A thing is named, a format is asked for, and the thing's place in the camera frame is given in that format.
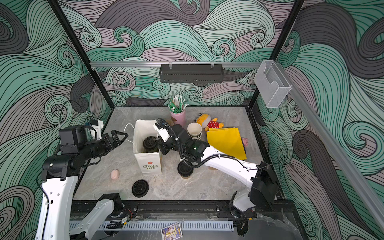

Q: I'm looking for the stack of black lids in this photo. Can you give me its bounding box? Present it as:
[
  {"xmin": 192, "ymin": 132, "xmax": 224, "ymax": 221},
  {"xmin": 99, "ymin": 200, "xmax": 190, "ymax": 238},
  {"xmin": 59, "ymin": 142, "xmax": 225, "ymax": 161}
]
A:
[{"xmin": 132, "ymin": 180, "xmax": 150, "ymax": 198}]

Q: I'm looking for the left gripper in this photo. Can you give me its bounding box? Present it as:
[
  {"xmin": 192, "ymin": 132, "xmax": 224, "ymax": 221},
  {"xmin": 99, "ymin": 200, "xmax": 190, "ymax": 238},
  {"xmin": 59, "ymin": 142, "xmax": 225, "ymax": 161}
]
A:
[{"xmin": 80, "ymin": 130, "xmax": 128, "ymax": 162}]

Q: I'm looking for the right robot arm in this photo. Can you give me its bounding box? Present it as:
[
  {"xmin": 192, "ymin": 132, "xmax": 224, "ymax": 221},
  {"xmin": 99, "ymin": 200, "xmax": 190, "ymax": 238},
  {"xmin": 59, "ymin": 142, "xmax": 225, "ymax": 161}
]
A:
[{"xmin": 153, "ymin": 118, "xmax": 279, "ymax": 218}]

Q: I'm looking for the white paper bag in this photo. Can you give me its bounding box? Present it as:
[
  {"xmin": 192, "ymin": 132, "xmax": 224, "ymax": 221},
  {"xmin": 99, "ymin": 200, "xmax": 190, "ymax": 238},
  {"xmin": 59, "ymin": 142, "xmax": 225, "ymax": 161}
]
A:
[{"xmin": 124, "ymin": 120, "xmax": 162, "ymax": 176}]

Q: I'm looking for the black wall shelf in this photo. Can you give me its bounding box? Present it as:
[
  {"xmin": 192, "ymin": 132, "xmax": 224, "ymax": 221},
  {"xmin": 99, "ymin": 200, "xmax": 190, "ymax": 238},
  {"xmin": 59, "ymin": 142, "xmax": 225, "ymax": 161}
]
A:
[{"xmin": 159, "ymin": 64, "xmax": 224, "ymax": 83}]

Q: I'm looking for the clear acrylic wall holder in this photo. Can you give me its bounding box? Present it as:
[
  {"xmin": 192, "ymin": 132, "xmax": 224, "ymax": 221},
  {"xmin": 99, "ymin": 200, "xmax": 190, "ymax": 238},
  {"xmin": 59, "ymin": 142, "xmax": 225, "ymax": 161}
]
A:
[{"xmin": 254, "ymin": 60, "xmax": 292, "ymax": 109}]

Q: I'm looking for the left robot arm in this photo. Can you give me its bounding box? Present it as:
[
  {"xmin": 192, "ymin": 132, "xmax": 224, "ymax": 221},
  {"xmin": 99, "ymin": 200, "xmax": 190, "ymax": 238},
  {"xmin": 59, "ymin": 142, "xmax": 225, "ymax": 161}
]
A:
[{"xmin": 36, "ymin": 125, "xmax": 129, "ymax": 240}]

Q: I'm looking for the black cup lid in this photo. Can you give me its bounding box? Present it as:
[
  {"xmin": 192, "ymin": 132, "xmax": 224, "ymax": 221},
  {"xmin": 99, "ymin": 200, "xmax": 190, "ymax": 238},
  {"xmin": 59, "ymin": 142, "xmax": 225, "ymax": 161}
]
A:
[
  {"xmin": 177, "ymin": 162, "xmax": 194, "ymax": 177},
  {"xmin": 143, "ymin": 136, "xmax": 159, "ymax": 153}
]

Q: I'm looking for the stack of paper cups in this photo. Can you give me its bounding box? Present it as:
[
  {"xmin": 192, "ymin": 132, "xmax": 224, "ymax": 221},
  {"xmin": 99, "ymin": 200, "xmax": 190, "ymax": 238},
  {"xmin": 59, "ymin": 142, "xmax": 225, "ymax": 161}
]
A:
[{"xmin": 187, "ymin": 123, "xmax": 202, "ymax": 140}]

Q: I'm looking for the wrapped straws bundle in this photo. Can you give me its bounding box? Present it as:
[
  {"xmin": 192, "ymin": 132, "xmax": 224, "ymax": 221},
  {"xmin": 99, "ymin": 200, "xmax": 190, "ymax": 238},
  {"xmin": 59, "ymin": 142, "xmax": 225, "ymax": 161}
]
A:
[{"xmin": 167, "ymin": 95, "xmax": 189, "ymax": 114}]

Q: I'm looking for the pink small object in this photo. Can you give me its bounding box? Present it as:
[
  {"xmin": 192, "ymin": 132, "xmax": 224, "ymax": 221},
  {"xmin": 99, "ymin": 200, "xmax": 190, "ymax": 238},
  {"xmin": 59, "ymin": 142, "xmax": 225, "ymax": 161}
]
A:
[{"xmin": 111, "ymin": 169, "xmax": 120, "ymax": 181}]

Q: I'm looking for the yellow plush toy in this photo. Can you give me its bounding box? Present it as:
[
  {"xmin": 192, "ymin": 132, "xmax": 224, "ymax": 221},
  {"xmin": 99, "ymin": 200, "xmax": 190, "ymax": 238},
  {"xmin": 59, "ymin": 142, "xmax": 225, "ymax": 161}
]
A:
[{"xmin": 195, "ymin": 114, "xmax": 224, "ymax": 132}]

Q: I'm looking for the yellow napkin stack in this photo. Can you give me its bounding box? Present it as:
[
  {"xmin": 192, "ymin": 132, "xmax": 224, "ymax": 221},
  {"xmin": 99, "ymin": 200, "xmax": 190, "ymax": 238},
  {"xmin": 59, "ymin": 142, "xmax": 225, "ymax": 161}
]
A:
[{"xmin": 207, "ymin": 128, "xmax": 247, "ymax": 160}]

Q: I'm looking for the colourful card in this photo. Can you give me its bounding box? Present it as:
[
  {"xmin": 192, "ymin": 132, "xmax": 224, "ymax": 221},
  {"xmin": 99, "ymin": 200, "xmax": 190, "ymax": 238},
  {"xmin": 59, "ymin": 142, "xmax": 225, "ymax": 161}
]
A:
[{"xmin": 161, "ymin": 223, "xmax": 183, "ymax": 240}]

